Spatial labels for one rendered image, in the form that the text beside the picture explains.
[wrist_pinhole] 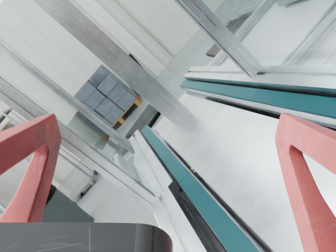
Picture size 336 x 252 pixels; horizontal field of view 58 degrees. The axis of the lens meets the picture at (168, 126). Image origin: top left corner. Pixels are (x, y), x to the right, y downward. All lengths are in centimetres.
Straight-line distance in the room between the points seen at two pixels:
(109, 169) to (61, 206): 334
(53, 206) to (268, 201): 361
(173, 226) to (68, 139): 28
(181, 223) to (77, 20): 59
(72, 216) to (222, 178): 355
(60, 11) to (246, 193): 64
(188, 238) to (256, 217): 10
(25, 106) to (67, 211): 341
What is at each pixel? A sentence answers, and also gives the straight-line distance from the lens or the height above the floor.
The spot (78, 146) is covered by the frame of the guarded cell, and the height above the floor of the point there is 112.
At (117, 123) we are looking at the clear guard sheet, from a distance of 115.
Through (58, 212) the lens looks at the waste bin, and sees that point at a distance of 396.
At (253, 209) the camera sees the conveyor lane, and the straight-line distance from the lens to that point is 45.
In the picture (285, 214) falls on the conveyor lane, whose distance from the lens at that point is 41.
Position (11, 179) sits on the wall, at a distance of 898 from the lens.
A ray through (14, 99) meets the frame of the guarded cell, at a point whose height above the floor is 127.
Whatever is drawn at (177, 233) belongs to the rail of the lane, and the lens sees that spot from 47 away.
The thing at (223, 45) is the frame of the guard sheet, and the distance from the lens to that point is 60.
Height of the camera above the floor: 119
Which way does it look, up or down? 17 degrees down
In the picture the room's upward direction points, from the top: 49 degrees counter-clockwise
